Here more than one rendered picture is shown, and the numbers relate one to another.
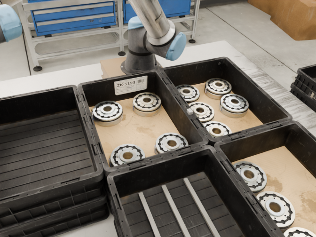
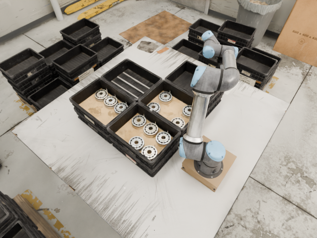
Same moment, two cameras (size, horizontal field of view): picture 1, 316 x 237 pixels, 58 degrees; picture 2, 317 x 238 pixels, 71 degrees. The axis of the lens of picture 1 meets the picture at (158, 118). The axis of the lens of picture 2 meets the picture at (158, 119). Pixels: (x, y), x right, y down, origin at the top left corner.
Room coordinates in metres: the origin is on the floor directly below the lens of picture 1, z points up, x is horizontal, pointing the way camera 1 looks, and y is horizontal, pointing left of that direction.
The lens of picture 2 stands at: (1.55, -0.48, 2.12)
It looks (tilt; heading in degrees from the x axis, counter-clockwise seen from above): 53 degrees down; 154
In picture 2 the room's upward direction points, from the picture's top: straight up
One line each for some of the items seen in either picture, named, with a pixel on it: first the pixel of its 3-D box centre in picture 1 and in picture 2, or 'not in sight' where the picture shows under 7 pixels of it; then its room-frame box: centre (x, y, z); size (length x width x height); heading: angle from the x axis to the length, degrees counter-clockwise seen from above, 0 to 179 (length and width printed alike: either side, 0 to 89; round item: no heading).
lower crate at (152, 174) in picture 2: not in sight; (145, 143); (0.78, -0.21, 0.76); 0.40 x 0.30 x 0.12; 24
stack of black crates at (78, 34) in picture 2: not in sight; (84, 44); (-1.16, -0.23, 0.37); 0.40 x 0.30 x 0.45; 116
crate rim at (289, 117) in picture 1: (219, 94); (143, 130); (0.78, -0.21, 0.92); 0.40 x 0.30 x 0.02; 24
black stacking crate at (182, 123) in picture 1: (137, 124); (171, 108); (0.66, 0.07, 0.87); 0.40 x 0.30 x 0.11; 24
